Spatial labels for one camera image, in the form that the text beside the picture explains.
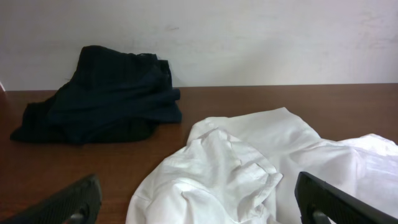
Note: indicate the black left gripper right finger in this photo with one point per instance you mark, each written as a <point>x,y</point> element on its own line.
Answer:
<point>320,202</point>

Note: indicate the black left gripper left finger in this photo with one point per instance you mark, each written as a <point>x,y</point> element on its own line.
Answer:
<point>80,202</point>

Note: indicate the white t-shirt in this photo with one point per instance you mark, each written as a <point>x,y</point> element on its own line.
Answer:
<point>244,170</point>

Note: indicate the dark navy folded clothes pile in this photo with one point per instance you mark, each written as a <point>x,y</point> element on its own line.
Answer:
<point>111,97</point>

